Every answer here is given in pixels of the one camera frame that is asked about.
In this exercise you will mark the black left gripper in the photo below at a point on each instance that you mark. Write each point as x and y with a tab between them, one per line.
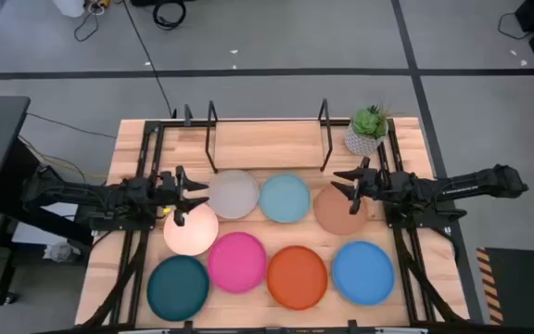
180	195

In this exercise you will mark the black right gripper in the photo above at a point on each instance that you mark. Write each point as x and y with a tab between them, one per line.
372	185

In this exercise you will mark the brown plate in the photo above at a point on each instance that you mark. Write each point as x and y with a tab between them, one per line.
334	215

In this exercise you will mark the grey plate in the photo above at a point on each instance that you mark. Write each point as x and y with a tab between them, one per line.
233	195

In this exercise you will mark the light blue plate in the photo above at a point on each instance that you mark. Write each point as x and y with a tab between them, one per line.
285	198

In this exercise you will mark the dark teal plate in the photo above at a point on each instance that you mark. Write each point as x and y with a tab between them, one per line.
178	288

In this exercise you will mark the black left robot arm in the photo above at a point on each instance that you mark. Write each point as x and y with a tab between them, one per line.
86	195

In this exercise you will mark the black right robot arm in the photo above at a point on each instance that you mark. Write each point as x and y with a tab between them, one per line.
461	185

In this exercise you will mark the peach plate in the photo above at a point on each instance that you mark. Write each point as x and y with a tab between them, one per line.
193	234

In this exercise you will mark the succulent in white pot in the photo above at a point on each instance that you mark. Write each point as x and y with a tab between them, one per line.
366	127

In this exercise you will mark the pink plate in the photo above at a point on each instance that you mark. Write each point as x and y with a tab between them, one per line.
237	262

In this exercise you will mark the orange plate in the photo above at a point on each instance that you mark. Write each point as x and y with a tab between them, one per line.
297	277

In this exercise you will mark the clear plastic bag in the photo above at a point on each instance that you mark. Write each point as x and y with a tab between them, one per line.
60	252

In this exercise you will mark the hazard-striped black mat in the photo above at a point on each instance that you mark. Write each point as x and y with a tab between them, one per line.
522	285

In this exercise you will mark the white container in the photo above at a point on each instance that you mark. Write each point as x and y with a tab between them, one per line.
68	6

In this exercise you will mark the black metal table frame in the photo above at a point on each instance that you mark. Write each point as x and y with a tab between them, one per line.
179	122

